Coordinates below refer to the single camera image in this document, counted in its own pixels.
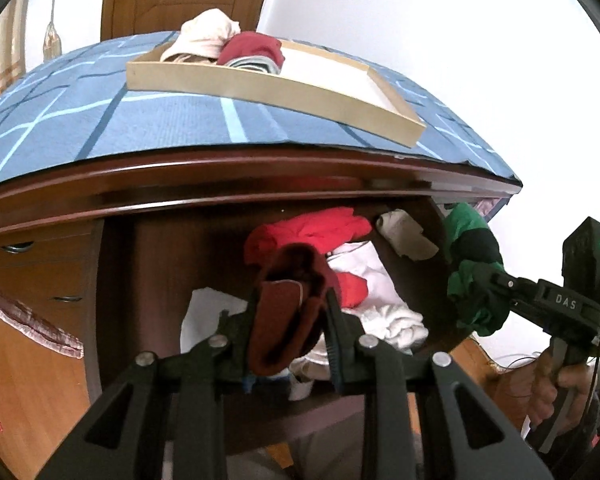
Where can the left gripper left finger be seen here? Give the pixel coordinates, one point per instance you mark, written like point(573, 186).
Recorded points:
point(156, 401)

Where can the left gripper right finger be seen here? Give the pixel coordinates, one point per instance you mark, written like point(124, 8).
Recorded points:
point(424, 417)

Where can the white pink underwear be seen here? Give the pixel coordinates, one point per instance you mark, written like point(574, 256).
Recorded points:
point(382, 313)

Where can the green black underwear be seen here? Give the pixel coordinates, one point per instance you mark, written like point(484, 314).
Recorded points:
point(469, 242)

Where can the small red underwear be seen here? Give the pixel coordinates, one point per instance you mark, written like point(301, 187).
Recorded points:
point(353, 289)

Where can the maroon underwear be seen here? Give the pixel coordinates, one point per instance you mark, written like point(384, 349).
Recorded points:
point(293, 293)

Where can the bright red underwear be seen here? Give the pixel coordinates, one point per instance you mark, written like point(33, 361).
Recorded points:
point(324, 230)

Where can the dark red underwear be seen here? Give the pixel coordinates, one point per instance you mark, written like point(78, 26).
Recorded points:
point(253, 51)

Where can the beige towel-like underwear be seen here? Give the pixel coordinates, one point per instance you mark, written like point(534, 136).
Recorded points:
point(202, 38)

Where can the person's right hand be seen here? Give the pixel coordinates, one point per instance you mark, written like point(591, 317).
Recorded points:
point(544, 391)

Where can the dark wooden dresser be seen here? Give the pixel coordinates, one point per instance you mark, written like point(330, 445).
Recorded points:
point(110, 250)

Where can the small beige cloth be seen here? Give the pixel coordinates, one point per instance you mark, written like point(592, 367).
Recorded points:
point(405, 235)

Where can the pink striped cloth edge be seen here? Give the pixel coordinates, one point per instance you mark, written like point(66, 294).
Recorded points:
point(22, 319)

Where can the blue plaid tablecloth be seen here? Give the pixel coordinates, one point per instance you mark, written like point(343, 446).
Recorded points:
point(78, 106)

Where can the shallow cardboard box tray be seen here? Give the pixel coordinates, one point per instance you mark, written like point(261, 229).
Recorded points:
point(312, 81)

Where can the curtain tassel on hook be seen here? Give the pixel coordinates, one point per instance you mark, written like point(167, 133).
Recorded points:
point(51, 41)

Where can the beige striped curtain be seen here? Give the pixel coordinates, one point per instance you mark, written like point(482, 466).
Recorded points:
point(12, 22)

